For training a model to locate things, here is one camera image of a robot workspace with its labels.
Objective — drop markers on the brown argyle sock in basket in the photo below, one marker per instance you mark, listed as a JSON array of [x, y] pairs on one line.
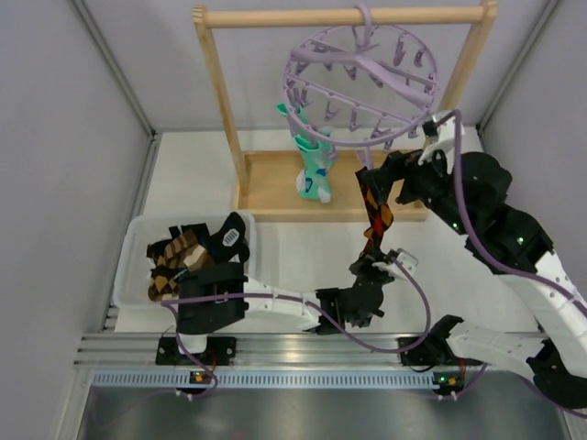
[[164, 284]]

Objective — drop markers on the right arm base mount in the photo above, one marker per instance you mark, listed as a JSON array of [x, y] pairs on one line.
[[418, 359]]

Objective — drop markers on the black red argyle sock in basket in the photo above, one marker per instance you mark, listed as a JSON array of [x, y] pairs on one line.
[[156, 251]]

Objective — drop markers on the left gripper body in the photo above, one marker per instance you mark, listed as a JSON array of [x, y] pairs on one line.
[[367, 266]]

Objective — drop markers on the purple round clip hanger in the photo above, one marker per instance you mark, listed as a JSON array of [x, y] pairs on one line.
[[359, 86]]

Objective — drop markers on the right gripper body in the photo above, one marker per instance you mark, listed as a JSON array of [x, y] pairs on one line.
[[382, 170]]

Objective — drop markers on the perforated cable duct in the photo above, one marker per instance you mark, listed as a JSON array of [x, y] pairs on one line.
[[274, 379]]

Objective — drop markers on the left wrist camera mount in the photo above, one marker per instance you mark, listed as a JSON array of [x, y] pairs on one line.
[[396, 259]]

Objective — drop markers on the brown striped sock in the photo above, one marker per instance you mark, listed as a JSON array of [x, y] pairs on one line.
[[184, 252]]

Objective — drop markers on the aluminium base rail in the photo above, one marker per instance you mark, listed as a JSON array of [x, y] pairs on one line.
[[272, 351]]

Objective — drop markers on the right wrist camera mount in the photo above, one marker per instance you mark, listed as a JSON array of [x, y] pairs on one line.
[[440, 131]]

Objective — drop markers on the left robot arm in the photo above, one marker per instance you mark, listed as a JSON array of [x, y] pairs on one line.
[[215, 298]]

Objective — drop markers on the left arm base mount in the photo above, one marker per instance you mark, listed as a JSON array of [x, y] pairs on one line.
[[220, 352]]

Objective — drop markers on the white plastic basket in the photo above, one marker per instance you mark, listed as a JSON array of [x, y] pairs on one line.
[[133, 270]]

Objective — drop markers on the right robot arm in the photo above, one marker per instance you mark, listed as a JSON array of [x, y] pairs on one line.
[[470, 198]]

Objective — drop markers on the black sport sock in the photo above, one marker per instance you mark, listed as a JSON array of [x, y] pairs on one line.
[[200, 230], [229, 243]]

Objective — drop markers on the wooden hanger rack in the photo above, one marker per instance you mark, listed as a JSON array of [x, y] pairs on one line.
[[266, 179]]

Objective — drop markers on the black red argyle sock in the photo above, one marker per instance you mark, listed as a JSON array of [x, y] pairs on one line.
[[156, 251], [379, 215]]

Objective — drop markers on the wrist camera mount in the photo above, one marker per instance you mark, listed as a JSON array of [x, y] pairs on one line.
[[440, 131], [396, 259]]

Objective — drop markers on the mint green sock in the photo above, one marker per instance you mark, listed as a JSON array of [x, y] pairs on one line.
[[299, 134], [311, 182]]

